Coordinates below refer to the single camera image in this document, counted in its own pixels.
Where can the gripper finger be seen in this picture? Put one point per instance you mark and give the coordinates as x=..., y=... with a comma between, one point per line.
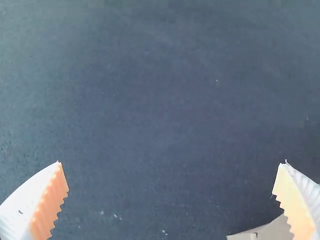
x=300, y=200
x=30, y=207

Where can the black mat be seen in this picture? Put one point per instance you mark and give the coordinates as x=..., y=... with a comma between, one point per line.
x=160, y=100

